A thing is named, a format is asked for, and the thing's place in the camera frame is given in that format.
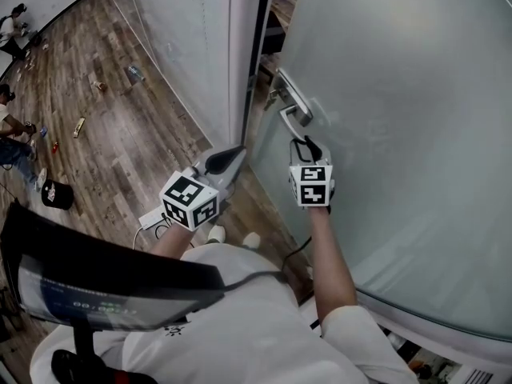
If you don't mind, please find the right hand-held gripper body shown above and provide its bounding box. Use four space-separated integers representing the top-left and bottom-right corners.
288 158 336 215

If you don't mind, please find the person's left forearm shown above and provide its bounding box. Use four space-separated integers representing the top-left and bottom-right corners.
150 222 199 262

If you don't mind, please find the white power strip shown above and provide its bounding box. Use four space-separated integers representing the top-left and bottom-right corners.
138 210 170 231

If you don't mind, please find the black chest-mounted tablet screen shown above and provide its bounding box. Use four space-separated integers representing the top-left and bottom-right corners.
0 202 225 331

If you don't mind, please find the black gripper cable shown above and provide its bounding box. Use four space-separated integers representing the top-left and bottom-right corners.
222 236 314 294

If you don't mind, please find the frosted glass door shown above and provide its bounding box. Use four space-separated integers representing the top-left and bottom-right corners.
250 0 512 342

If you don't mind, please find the person's right forearm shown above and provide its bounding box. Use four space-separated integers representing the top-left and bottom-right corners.
306 206 359 323

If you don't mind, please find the glass partition panel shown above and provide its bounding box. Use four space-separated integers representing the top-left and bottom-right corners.
104 0 234 148

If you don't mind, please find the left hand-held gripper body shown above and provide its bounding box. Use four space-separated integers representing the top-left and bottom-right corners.
158 163 232 232

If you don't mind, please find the black round container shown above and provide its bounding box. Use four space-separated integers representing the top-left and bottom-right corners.
41 178 75 211

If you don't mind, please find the person's right shoe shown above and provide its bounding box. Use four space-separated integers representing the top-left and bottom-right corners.
241 232 263 250

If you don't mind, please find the silver door lever handle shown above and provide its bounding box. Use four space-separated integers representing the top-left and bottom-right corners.
271 68 314 139

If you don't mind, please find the person's white shirt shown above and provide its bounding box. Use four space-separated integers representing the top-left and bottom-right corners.
30 242 419 384

